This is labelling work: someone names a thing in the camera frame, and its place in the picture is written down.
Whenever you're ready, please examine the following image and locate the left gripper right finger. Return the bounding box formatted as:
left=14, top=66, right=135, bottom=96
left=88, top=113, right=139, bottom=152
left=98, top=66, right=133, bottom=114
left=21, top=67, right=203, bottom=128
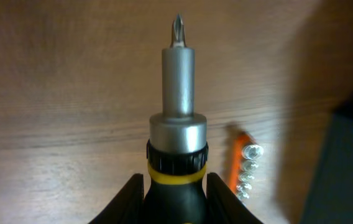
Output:
left=206, top=172, right=262, bottom=224

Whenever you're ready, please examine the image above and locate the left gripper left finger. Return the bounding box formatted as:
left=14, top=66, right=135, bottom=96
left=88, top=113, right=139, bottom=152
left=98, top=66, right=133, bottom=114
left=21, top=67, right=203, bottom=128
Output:
left=89, top=174, right=144, bottom=224

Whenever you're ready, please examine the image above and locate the orange socket bit rail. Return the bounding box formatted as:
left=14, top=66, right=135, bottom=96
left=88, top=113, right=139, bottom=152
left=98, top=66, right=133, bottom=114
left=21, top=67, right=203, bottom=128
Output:
left=227, top=132, right=264, bottom=203

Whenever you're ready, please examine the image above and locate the yellow black screwdriver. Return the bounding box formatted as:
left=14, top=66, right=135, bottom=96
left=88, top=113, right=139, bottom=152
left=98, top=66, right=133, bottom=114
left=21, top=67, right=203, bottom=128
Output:
left=143, top=15, right=208, bottom=223

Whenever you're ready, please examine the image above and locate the black gift box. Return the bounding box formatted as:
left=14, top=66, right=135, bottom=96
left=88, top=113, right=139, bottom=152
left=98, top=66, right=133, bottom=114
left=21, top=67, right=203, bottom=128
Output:
left=300, top=96, right=353, bottom=224

